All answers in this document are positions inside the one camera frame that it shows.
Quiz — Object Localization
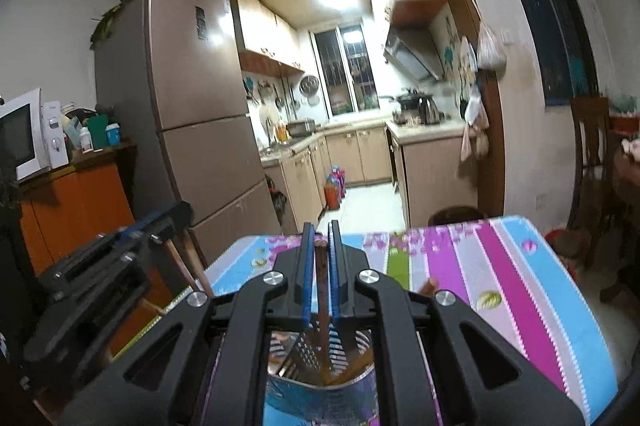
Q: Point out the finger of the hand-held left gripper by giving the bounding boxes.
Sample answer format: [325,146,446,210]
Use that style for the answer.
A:
[117,201,193,239]
[112,230,177,259]

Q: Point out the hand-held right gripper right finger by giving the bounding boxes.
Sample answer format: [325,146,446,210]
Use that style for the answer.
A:
[327,220,586,426]

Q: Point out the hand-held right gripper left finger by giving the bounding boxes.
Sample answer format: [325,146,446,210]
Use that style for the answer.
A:
[60,222,321,426]

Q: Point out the single chopstick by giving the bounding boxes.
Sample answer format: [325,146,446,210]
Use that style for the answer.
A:
[314,242,332,387]

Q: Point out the blue perforated utensil holder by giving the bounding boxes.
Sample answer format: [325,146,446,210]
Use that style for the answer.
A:
[260,323,378,426]

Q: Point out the hanging kitchen utensils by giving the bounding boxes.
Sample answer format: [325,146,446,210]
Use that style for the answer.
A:
[244,76,297,118]

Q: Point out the orange wooden cabinet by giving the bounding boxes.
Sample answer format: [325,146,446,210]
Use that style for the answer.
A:
[17,139,173,307]

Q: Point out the green plastic container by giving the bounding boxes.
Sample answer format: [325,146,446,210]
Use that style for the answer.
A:
[86,113,108,151]

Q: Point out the brown round stool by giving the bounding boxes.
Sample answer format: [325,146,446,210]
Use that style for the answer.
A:
[427,205,486,227]

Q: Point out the brown refrigerator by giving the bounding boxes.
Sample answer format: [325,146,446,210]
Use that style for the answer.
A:
[95,0,283,267]

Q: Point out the beige kitchen base cabinets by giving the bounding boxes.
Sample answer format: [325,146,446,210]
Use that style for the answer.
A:
[260,119,468,232]

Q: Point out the steel cooking pot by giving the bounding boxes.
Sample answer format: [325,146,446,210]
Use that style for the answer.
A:
[286,119,317,137]

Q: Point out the floral striped tablecloth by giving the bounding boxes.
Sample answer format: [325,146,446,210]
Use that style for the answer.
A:
[165,215,621,426]

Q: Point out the white microwave oven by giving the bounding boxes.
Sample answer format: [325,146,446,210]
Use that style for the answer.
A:
[0,87,70,182]

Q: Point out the steel kettle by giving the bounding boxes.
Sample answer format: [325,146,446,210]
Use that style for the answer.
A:
[417,95,441,124]

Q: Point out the black wok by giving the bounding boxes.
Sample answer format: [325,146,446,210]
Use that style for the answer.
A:
[378,90,433,109]

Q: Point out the yellow green cloth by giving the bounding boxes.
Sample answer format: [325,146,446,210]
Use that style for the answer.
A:
[90,0,171,44]

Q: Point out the barred kitchen window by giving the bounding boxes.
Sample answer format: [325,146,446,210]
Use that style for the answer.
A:
[310,24,381,119]

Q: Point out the hanging kitchen cloths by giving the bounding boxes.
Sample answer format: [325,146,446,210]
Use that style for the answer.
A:
[459,91,491,162]

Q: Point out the red stool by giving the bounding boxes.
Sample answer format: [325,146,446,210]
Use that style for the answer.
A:
[545,229,591,267]

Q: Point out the steel range hood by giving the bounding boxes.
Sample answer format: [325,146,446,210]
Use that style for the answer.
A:
[384,26,446,82]

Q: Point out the hanging white plastic bag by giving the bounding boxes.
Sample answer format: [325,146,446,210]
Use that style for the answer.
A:
[476,21,507,70]

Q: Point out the dark wooden chair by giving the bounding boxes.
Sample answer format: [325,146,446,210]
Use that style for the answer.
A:
[570,95,626,267]

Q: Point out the dark wooden dining table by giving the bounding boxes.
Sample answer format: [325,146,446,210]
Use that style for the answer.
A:
[612,146,640,287]

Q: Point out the dark window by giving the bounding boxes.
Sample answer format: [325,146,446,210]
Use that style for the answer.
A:
[487,0,601,107]

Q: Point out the potted plant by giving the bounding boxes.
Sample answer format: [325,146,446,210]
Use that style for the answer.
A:
[607,94,640,132]

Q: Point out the wooden frame legs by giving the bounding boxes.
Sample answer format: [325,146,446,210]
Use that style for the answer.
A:
[102,236,216,357]

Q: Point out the beige wall cabinets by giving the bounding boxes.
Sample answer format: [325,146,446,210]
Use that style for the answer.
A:
[235,0,306,76]

